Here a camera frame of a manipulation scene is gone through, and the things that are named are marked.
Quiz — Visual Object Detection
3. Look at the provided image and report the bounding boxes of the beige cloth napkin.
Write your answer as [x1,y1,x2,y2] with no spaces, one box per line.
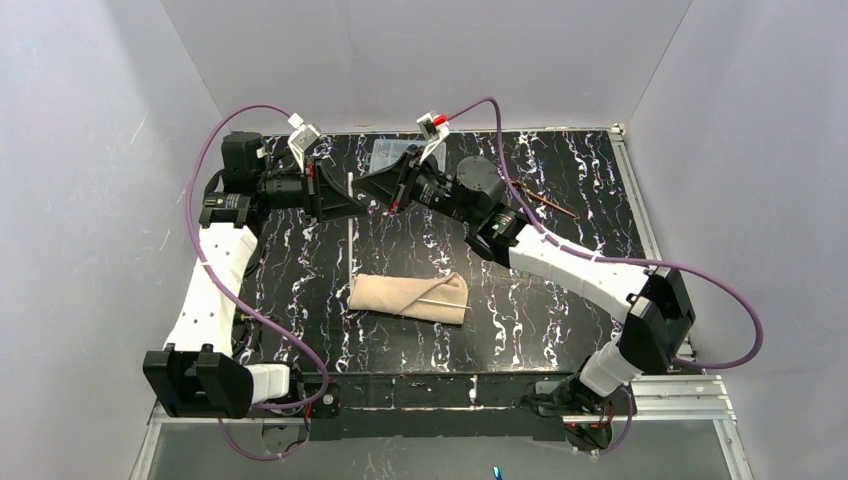
[349,273,469,325]

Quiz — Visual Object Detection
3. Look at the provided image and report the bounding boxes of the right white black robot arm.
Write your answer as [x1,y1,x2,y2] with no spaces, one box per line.
[352,146,695,399]

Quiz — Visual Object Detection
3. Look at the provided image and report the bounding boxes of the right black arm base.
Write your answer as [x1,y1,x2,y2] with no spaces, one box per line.
[514,379,638,419]

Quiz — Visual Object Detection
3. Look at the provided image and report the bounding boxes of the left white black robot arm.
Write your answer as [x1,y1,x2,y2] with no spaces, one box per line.
[143,126,366,419]

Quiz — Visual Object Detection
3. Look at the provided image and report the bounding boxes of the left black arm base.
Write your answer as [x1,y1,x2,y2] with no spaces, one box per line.
[274,383,341,419]

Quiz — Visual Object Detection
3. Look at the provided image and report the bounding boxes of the clear plastic screw box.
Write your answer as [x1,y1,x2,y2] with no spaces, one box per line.
[368,139,446,173]

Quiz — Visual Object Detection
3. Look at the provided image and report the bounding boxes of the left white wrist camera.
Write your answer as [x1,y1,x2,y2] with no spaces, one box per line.
[287,113,322,173]

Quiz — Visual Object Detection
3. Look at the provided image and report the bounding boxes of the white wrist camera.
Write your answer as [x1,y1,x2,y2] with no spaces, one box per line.
[287,113,322,173]
[416,111,450,164]

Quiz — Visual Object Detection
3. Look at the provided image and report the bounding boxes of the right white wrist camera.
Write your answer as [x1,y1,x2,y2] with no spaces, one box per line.
[416,111,450,164]

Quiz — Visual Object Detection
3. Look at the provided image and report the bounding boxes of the aluminium frame rail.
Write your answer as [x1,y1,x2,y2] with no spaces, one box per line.
[150,374,738,425]

